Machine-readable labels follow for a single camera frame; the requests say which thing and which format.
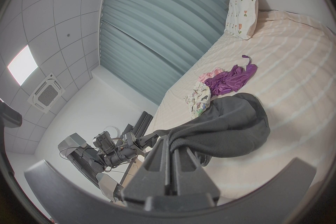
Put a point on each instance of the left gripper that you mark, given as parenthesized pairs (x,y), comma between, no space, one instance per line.
(136,148)

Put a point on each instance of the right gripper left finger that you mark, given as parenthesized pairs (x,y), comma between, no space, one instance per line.
(147,186)

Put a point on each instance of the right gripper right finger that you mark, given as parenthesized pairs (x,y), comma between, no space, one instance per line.
(196,186)

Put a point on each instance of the black T-shirt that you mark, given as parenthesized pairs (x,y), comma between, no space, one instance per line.
(236,125)

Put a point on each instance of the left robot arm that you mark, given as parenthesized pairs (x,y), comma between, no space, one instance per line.
(74,143)

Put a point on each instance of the bed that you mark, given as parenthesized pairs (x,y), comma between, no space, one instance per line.
(288,41)

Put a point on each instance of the black chest of drawers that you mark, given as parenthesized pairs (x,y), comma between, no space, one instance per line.
(143,120)

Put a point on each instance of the round white mirror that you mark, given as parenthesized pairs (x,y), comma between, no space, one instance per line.
(110,129)

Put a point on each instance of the white printed garment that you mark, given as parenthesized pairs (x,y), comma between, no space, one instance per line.
(199,102)

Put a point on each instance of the pink garment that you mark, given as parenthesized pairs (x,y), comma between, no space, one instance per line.
(210,74)

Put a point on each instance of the ceiling air conditioner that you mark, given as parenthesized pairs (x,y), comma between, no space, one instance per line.
(47,93)

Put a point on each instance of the purple garment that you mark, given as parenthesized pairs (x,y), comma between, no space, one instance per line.
(231,81)

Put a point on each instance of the square ceiling light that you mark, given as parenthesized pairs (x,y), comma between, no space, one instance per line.
(22,65)

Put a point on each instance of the white printed pillow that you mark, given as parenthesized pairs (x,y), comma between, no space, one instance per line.
(241,15)

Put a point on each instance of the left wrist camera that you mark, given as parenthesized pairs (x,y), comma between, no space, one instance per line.
(129,139)

